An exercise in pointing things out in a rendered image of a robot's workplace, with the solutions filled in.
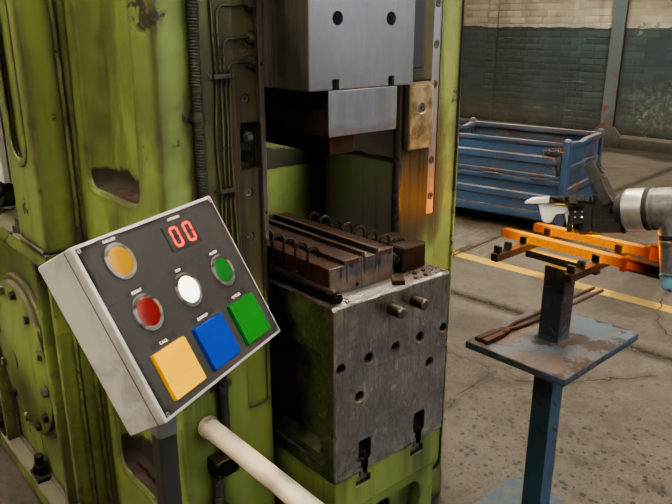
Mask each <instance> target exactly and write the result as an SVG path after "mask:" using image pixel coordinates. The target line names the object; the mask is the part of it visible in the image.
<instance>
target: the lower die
mask: <svg viewBox="0 0 672 504"><path fill-rule="evenodd" d="M269 215H277V216H280V217H283V218H286V219H289V220H292V221H295V222H298V223H301V224H304V225H307V226H310V227H313V228H316V229H319V230H322V231H325V232H328V233H331V234H334V235H337V236H340V237H343V238H346V239H349V240H352V241H355V242H358V243H361V244H364V245H366V246H369V247H372V248H376V249H375V255H371V256H368V257H365V252H364V251H362V250H359V249H356V248H353V247H350V246H347V245H344V244H341V243H338V242H336V241H333V240H330V239H327V238H324V237H321V236H318V235H315V234H312V233H310V232H307V231H304V230H301V229H298V228H295V227H292V226H289V225H286V224H284V223H281V222H278V221H275V220H272V219H269V229H270V230H271V231H272V232H273V235H274V234H276V233H281V234H282V235H283V236H284V240H285V239H286V238H289V237H292V238H293V239H294V240H295V242H296V244H297V243H299V242H305V243H306V244H307V246H308V249H309V248H310V247H312V246H316V247H318V248H319V250H320V257H318V258H317V250H316V249H312V250H311V251H310V253H309V275H310V280H311V281H314V282H316V283H318V284H320V285H323V286H325V287H328V288H330V289H332V290H335V291H337V292H339V293H340V294H341V293H344V292H348V291H351V290H354V289H357V288H360V287H363V286H366V285H369V284H372V283H375V282H378V281H382V280H385V279H388V278H391V274H392V269H393V247H392V246H389V245H386V244H383V243H379V242H377V241H374V240H371V239H366V238H364V237H361V236H358V235H353V234H352V233H349V232H346V231H341V230H340V229H337V228H334V227H330V226H327V225H324V224H321V223H318V222H315V221H312V220H308V219H306V218H303V217H300V216H297V215H294V214H290V213H287V212H286V213H281V214H276V213H273V212H272V213H268V216H269ZM282 244H283V243H282V238H281V237H280V236H276V237H275V239H274V261H275V265H276V266H278V267H281V268H282V265H283V260H282ZM306 253H307V252H305V246H304V245H299V246H298V248H297V271H298V274H299V276H301V277H303V278H305V276H306ZM267 262H269V263H271V234H270V232H269V240H267ZM285 265H286V269H287V270H288V271H290V272H292V273H293V271H294V249H293V242H292V240H288V241H287V242H286V244H285ZM357 282H358V283H359V285H358V286H357V287H356V283H357Z"/></svg>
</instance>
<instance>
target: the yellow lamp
mask: <svg viewBox="0 0 672 504"><path fill-rule="evenodd" d="M108 259H109V262H110V265H111V266H112V268H113V269H114V270H115V271H116V272H117V273H119V274H122V275H127V274H129V273H131V272H132V270H133V266H134V262H133V259H132V256H131V255H130V253H129V252H128V251H127V250H126V249H124V248H122V247H117V246H116V247H113V248H112V249H111V250H110V251H109V255H108Z"/></svg>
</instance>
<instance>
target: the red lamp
mask: <svg viewBox="0 0 672 504"><path fill-rule="evenodd" d="M137 314H138V316H139V318H140V320H141V321H142V322H143V323H145V324H146V325H148V326H155V325H157V324H158V323H159V321H160V318H161V312H160V309H159V306H158V305H157V303H156V302H155V301H154V300H152V299H150V298H147V297H144V298H141V299H140V300H139V301H138V303H137Z"/></svg>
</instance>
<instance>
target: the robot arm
mask: <svg viewBox="0 0 672 504"><path fill-rule="evenodd" d="M583 167H584V170H585V173H586V175H587V177H588V178H589V180H590V182H591V184H592V186H593V188H594V191H595V193H596V195H593V196H587V195H582V196H580V195H578V196H545V197H532V198H530V199H528V200H526V201H525V204H538V206H539V210H540V214H541V219H542V221H543V222H544V223H551V222H552V220H553V218H554V217H555V215H556V214H565V217H566V223H567V232H574V233H579V235H602V233H618V234H626V230H628V231H642V230H647V231H658V235H659V266H660V274H659V277H660V285H661V288H662V289H663V290H664V291H667V292H671V293H672V187H658V188H631V189H626V190H625V191H624V192H623V193H619V194H617V195H616V194H615V192H614V190H613V188H612V186H611V184H610V182H609V180H608V178H607V176H606V174H605V171H604V168H603V166H602V165H601V163H599V162H596V161H593V160H591V161H589V162H588V163H586V164H585V165H583ZM555 205H557V206H555ZM572 227H573V229H572Z"/></svg>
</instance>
